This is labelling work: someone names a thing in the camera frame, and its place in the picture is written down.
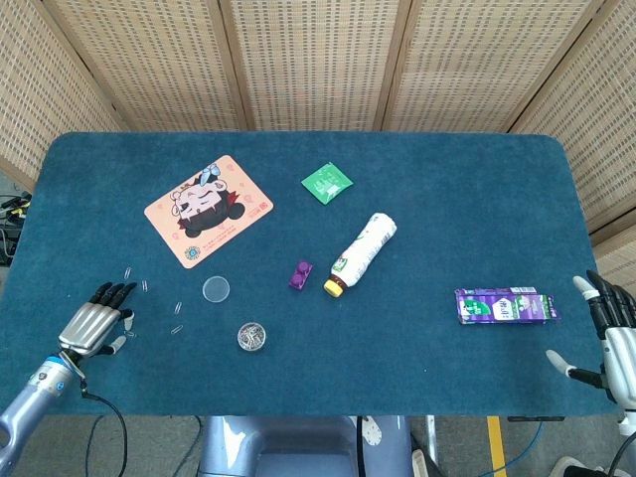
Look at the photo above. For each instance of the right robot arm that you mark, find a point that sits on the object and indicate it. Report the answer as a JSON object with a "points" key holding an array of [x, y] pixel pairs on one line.
{"points": [[627, 425]]}

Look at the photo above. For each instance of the green sachet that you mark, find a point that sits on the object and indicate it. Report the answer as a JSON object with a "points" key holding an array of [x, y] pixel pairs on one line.
{"points": [[326, 183]]}

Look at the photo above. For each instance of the white and black shoe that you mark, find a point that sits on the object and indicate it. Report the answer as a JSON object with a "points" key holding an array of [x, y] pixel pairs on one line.
{"points": [[566, 464]]}

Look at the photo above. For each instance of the purple toy brick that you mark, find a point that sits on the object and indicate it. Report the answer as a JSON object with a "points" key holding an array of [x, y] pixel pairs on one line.
{"points": [[300, 275]]}

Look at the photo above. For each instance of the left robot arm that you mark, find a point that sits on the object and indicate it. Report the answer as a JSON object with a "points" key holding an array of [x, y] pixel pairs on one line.
{"points": [[40, 382]]}

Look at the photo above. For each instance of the white bottle yellow cap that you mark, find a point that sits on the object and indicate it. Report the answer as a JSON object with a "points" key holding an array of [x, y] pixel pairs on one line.
{"points": [[365, 248]]}

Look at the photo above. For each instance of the blue grey robot torso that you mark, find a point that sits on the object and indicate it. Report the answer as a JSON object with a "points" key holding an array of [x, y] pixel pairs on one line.
{"points": [[298, 447]]}

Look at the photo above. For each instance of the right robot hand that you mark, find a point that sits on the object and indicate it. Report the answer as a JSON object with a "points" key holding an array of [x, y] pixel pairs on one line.
{"points": [[618, 358]]}

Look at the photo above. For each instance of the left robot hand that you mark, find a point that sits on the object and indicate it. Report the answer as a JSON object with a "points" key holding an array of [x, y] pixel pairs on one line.
{"points": [[89, 325]]}

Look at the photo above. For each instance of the white table leg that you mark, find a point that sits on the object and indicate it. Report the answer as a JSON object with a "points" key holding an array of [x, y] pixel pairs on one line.
{"points": [[431, 437]]}

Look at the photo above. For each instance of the teal blue table cloth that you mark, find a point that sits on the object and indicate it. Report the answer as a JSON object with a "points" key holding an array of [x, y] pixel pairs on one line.
{"points": [[397, 348]]}

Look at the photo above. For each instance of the clear round plastic lid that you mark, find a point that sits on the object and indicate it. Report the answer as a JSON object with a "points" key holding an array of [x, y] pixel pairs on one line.
{"points": [[216, 289]]}

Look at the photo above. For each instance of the woven bamboo screen panel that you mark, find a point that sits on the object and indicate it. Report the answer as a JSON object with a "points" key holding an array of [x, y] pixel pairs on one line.
{"points": [[601, 124], [159, 64], [487, 64], [318, 64], [40, 89]]}

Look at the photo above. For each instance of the clear jar of paper clips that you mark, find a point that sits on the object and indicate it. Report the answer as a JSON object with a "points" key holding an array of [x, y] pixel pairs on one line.
{"points": [[251, 336]]}

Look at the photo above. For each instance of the orange cartoon mouse pad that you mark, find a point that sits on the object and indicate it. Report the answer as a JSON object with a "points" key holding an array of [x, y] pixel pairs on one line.
{"points": [[208, 211]]}

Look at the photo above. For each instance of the flattened purple milk carton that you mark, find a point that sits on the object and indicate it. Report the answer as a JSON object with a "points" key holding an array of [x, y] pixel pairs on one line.
{"points": [[497, 305]]}

